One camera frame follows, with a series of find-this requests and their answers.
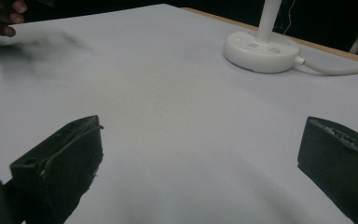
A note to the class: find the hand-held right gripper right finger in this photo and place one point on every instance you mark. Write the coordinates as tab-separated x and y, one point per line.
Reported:
338	161

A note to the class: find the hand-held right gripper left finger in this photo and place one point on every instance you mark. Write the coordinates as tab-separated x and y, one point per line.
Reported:
65	161

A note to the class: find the white desk lamp base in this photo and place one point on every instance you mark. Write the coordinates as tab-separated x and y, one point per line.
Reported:
261	54

